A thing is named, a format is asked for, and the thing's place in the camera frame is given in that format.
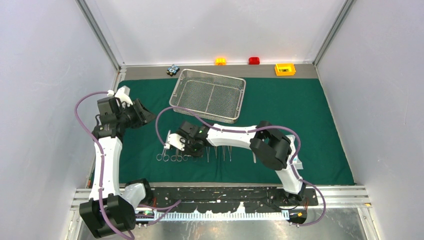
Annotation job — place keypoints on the white paper packet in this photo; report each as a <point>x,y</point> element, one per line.
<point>296,161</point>

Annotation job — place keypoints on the surgical scissors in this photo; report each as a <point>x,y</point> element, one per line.
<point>164,156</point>

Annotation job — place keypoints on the thin steel tweezers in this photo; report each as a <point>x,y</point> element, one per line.
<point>230,153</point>

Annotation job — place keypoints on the orange toy brick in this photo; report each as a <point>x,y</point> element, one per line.
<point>220,61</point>

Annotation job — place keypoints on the long steel forceps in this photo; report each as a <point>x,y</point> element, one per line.
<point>208,149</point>

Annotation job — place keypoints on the steel scissors blade pair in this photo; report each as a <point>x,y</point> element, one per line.
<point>176,157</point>

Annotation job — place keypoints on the yellow toy block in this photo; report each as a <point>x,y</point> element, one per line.
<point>284,69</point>

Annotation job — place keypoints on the red toy brick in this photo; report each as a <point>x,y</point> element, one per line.
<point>254,60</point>

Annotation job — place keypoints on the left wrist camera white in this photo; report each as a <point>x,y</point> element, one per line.
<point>123,94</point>

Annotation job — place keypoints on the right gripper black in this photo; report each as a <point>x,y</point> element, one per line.
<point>197,154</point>

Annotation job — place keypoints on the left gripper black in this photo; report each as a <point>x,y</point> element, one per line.
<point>140,120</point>

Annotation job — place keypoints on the aluminium frame rail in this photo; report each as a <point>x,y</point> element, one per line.
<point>335,196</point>

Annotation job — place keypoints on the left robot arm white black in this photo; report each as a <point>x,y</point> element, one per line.
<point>109,210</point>

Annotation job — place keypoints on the metal mesh tray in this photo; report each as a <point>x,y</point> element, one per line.
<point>211,96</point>

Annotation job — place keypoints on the green surgical cloth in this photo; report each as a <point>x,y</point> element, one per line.
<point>299,104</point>

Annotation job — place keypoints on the surgical forceps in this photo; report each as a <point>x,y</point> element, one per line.
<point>189,158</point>

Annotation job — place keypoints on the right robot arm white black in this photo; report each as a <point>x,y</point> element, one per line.
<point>268,143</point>

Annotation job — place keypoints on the small blue black toy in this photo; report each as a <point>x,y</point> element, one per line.
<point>172,70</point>

